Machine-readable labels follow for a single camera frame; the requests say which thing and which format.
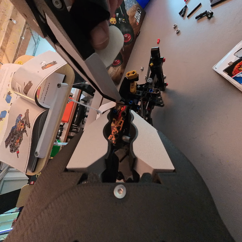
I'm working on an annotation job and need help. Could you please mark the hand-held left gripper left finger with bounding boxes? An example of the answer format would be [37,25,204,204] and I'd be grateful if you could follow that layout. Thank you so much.
[66,110,112,173]

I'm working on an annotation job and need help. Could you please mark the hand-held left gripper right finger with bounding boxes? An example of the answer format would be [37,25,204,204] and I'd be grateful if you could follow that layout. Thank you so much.
[130,110,175,179]

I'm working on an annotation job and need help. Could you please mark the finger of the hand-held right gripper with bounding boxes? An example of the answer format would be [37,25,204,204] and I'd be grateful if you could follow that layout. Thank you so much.
[45,14,122,103]
[54,44,124,104]

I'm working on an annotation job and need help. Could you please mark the brick-built toy truck model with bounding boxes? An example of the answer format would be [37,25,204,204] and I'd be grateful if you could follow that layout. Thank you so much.
[104,47,169,182]

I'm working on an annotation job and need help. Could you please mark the person's right hand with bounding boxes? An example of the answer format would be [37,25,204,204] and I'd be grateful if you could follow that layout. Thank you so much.
[90,0,124,50]

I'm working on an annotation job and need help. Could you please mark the printed paper sheet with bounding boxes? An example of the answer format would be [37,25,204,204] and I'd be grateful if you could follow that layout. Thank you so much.
[35,73,65,109]

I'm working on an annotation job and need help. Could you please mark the green box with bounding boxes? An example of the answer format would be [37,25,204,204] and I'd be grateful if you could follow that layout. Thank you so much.
[50,140,65,158]

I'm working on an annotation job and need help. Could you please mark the orange box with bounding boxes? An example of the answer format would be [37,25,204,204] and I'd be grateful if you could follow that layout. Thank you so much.
[61,101,74,124]

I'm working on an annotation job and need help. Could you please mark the toy truck set box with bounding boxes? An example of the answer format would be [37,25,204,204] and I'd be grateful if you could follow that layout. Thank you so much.
[106,0,146,84]

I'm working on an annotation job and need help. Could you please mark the instruction booklet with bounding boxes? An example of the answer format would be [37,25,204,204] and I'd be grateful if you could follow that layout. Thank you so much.
[0,50,68,174]

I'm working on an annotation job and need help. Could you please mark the sticker sheet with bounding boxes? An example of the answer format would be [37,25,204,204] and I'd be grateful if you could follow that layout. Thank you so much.
[213,41,242,89]

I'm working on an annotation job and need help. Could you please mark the scattered small brick pieces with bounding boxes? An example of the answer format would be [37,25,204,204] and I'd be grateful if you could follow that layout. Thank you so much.
[156,0,234,43]

